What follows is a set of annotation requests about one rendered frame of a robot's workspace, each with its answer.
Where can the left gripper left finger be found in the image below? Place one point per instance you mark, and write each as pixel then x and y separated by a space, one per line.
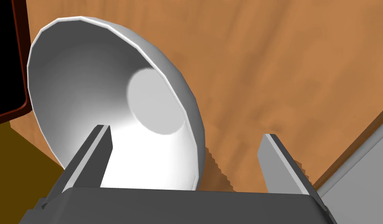
pixel 86 161

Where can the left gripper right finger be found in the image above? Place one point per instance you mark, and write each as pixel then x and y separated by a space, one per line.
pixel 277 171

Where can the white bowl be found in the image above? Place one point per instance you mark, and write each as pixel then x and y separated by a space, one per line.
pixel 82 81

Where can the black panel with red frame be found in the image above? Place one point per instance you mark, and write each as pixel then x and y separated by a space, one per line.
pixel 5 56

